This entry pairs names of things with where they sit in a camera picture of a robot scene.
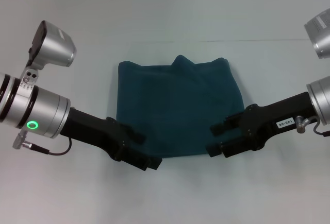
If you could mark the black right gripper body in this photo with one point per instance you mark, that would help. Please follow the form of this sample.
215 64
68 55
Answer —
273 123

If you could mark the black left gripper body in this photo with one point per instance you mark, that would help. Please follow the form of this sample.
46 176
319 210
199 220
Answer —
95 131

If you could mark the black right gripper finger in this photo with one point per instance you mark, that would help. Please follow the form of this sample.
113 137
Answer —
227 126
232 148

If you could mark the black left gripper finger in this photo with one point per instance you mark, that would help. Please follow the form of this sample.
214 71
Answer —
135 135
139 161

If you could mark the blue t-shirt with white print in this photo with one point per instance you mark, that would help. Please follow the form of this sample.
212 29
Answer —
178 105

